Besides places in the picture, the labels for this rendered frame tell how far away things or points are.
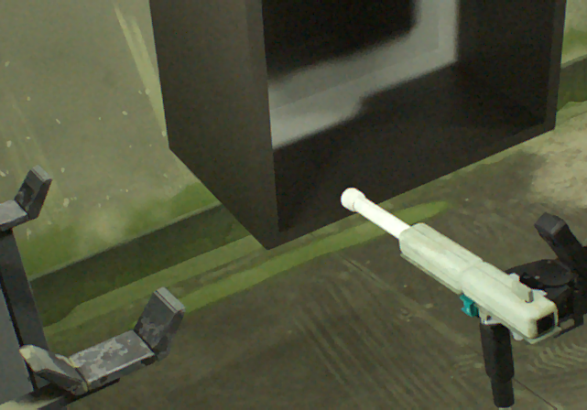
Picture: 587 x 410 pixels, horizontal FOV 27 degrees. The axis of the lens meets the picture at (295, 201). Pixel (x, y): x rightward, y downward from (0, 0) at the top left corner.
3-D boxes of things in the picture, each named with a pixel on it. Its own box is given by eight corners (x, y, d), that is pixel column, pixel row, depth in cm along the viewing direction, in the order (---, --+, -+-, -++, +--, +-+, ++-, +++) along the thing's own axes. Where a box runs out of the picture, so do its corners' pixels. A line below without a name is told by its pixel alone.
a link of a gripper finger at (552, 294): (534, 319, 162) (580, 291, 166) (534, 309, 161) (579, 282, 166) (508, 307, 166) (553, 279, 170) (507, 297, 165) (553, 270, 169)
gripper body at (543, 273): (551, 340, 168) (619, 307, 172) (548, 287, 164) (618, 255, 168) (516, 317, 174) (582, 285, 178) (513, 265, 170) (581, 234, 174)
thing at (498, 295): (573, 436, 163) (559, 291, 152) (545, 452, 161) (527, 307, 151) (381, 294, 203) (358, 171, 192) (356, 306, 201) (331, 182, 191)
